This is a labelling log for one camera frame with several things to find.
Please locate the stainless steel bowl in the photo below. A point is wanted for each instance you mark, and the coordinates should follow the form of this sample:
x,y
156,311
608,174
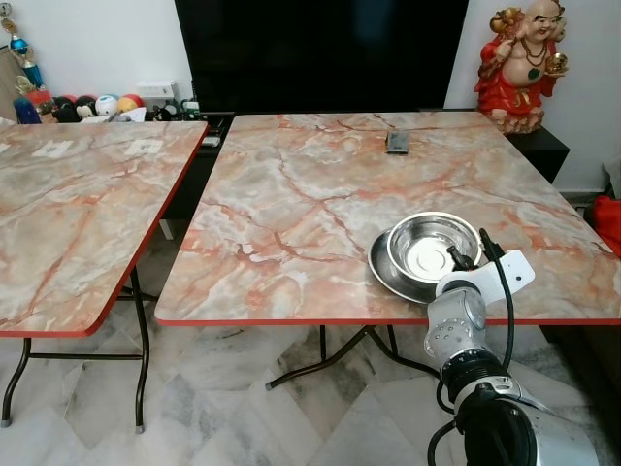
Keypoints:
x,y
427,254

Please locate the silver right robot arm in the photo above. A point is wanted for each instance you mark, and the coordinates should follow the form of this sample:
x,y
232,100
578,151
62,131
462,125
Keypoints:
x,y
456,325

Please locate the stainless steel plate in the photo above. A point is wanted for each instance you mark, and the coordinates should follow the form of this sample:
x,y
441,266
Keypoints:
x,y
383,277

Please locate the small dark rectangular object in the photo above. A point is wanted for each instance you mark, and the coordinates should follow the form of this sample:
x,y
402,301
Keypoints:
x,y
398,144

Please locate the red cushion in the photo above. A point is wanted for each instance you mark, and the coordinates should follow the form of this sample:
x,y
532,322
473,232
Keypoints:
x,y
609,225

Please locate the marble-pattern folding table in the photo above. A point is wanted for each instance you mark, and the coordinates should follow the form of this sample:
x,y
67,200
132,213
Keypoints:
x,y
291,214
68,214

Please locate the red laughing Buddha statue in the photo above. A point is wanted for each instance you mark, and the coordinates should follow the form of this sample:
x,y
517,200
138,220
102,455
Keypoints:
x,y
519,83

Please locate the black television screen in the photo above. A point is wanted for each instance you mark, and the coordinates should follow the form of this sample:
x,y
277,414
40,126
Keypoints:
x,y
320,53

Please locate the white table sticker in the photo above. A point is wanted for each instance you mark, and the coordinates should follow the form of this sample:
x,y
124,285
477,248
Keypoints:
x,y
49,149
146,148

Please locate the orange and yellow ball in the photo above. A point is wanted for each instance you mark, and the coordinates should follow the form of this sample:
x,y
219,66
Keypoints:
x,y
129,101

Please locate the white and blue ball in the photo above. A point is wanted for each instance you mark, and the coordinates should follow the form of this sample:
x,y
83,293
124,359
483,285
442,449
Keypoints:
x,y
107,104

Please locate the black ball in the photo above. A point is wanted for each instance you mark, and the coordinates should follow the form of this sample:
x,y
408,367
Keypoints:
x,y
66,105

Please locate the blue and gold trophy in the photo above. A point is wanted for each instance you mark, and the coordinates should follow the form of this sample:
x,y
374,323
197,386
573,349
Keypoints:
x,y
27,68

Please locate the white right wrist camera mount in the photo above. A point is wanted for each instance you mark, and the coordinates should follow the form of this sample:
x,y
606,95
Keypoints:
x,y
509,270

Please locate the white wall socket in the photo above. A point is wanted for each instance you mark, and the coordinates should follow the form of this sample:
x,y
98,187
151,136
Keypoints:
x,y
155,90

